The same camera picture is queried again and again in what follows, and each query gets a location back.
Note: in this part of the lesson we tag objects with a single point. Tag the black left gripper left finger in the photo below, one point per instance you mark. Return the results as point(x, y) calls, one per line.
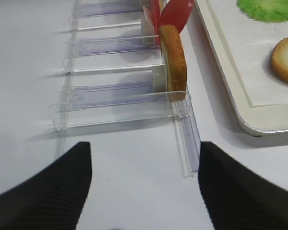
point(54, 198)

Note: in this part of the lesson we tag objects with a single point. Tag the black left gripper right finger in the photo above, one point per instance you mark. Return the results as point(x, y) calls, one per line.
point(235, 197)

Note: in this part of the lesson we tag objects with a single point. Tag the red tomato slice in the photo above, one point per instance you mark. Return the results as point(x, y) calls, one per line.
point(177, 13)
point(152, 14)

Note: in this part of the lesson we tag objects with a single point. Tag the round green lettuce on tray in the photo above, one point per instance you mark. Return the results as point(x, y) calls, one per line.
point(268, 11)

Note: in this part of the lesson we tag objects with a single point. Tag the red tomato slice in rack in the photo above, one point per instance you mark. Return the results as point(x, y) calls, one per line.
point(152, 14)

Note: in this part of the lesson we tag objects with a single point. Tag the white metal tray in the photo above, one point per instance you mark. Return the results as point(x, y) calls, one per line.
point(243, 47)

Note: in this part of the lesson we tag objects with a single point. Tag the bottom bun slice on tray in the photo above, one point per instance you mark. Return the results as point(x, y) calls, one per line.
point(279, 59)

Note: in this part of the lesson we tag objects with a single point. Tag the clear acrylic left food rack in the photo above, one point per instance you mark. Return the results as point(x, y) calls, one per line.
point(115, 93)

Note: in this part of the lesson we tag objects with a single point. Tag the brown bun slice in left rack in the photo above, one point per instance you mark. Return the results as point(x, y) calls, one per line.
point(173, 52)

